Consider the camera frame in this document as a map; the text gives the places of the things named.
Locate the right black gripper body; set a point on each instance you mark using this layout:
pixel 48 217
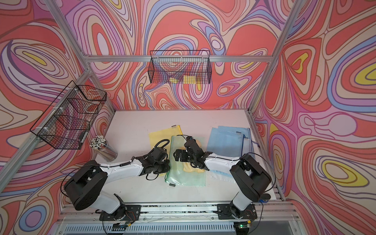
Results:
pixel 185 156

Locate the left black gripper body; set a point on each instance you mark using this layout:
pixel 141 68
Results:
pixel 162 167

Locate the green zip document bag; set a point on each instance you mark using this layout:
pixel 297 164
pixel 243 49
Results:
pixel 178 175

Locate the yellow wiping cloth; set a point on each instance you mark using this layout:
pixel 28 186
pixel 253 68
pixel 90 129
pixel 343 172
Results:
pixel 192 167

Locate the light blue mesh document bag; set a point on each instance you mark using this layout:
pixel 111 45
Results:
pixel 236 132

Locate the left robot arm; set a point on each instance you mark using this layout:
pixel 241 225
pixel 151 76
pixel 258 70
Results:
pixel 85 187

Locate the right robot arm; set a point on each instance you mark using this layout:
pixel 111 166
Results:
pixel 251 178

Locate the yellow document bag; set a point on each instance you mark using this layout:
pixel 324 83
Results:
pixel 157 136

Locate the clear pencil holder cup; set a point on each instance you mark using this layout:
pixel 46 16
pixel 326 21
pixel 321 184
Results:
pixel 102 146

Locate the yellow sponge in basket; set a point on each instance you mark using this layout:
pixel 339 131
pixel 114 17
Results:
pixel 185 79

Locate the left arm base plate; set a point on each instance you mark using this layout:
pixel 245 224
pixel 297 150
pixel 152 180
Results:
pixel 132 212

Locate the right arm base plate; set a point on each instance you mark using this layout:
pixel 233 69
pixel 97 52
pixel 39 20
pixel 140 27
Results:
pixel 229 211

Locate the black wire basket back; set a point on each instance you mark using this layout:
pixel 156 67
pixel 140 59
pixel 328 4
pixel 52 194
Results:
pixel 176 63

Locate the black wire basket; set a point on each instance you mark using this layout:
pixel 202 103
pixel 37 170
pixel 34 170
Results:
pixel 176 63
pixel 66 122

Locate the black wire basket left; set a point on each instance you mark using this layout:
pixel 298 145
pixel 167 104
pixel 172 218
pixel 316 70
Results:
pixel 66 122

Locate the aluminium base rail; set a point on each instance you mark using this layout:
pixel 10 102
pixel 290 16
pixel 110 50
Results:
pixel 273 218

